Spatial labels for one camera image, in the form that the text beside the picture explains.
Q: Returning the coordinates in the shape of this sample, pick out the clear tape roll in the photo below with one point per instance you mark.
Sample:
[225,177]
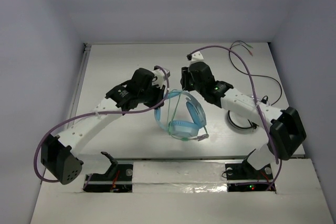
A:
[240,123]

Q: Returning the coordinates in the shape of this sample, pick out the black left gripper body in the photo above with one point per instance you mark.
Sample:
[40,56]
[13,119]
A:
[158,95]

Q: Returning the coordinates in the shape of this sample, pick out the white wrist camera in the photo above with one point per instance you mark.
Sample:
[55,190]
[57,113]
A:
[195,57]
[160,74]

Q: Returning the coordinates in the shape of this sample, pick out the metal rail strip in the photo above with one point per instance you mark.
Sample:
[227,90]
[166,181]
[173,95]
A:
[223,158]

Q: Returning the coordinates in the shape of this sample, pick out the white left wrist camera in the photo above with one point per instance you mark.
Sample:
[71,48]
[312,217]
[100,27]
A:
[160,74]

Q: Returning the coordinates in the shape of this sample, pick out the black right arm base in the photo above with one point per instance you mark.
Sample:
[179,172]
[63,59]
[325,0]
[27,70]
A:
[242,177]

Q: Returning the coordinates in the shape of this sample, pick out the light blue headphones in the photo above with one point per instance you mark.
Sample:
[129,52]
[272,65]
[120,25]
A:
[184,119]

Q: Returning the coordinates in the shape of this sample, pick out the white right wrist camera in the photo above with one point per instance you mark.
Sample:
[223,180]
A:
[195,57]

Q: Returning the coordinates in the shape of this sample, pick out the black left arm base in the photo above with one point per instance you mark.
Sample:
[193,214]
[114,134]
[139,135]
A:
[116,179]

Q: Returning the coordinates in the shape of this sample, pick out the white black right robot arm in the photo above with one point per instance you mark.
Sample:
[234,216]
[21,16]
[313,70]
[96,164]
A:
[284,128]

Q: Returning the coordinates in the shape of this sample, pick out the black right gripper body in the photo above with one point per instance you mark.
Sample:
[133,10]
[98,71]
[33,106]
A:
[188,83]

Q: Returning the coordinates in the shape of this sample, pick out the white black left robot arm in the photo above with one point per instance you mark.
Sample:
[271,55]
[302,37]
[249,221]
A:
[56,157]

